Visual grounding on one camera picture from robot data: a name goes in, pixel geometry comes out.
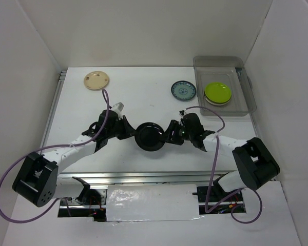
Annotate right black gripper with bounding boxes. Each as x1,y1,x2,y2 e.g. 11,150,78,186
160,119,194,146

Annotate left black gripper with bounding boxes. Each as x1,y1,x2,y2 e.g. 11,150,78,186
106,115,138,140

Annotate black plate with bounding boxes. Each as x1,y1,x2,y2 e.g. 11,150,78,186
134,122,165,152

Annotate blue patterned plate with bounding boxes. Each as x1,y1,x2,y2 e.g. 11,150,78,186
171,80,197,101

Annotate cream plate with flowers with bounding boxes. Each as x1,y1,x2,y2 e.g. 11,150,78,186
84,71,109,91

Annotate lime green plate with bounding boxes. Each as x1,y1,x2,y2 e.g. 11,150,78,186
204,82,232,103

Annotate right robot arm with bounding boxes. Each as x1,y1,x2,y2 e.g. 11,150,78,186
159,113,280,201

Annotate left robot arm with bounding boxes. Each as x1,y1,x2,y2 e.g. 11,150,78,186
12,110,136,208

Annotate clear plastic bin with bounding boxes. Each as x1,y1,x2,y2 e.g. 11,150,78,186
193,56,257,117

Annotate white foil covered panel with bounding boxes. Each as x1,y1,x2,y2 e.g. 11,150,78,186
106,184,200,222

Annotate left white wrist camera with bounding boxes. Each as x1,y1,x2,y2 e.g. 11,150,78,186
111,102,124,112

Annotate aluminium table frame rail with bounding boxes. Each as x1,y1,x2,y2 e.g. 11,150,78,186
47,67,214,183

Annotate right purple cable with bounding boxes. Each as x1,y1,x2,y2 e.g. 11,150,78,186
184,106,262,224

